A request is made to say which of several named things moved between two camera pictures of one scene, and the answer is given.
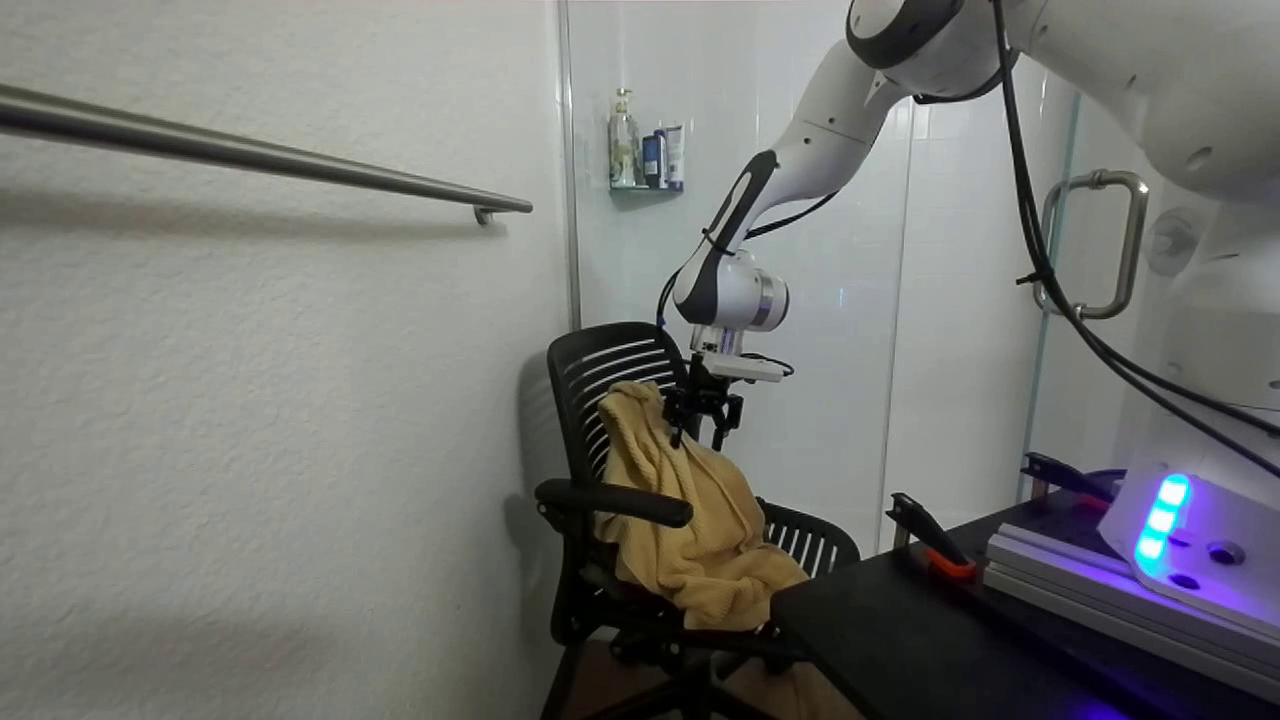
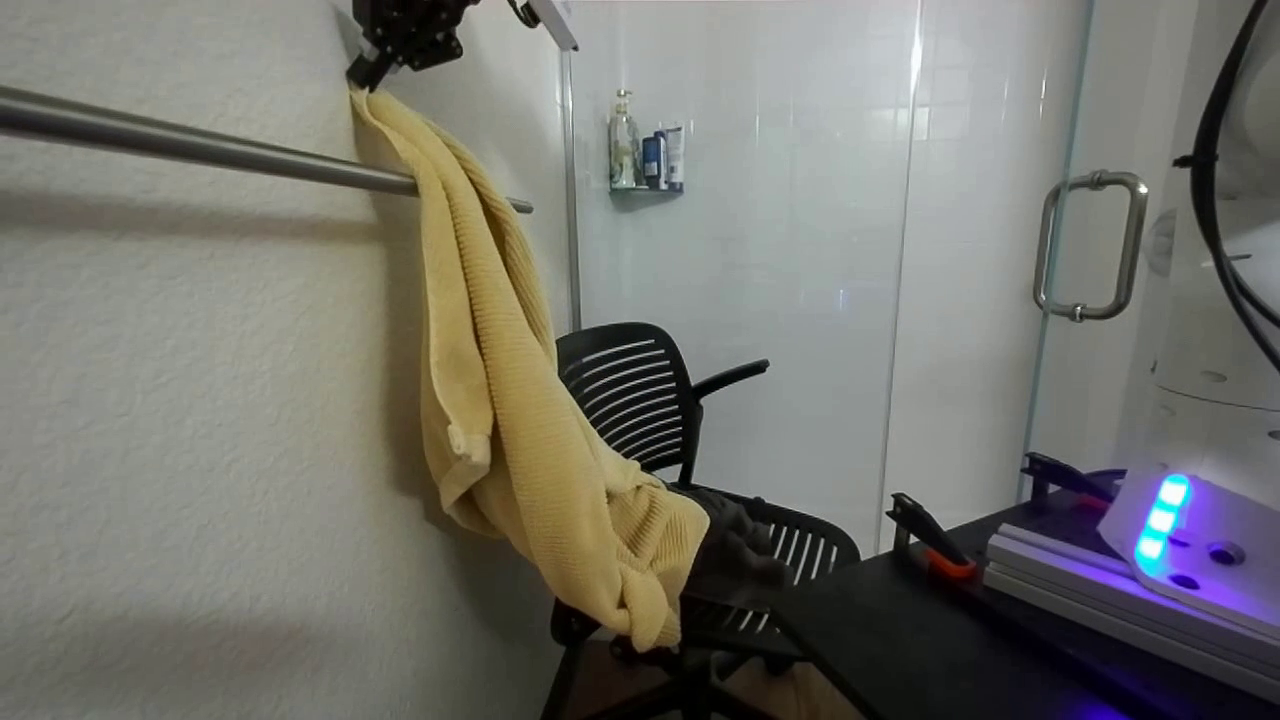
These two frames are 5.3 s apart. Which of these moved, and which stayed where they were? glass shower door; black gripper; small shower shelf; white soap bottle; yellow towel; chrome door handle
Moved: yellow towel; black gripper
Stayed: glass shower door; chrome door handle; small shower shelf; white soap bottle
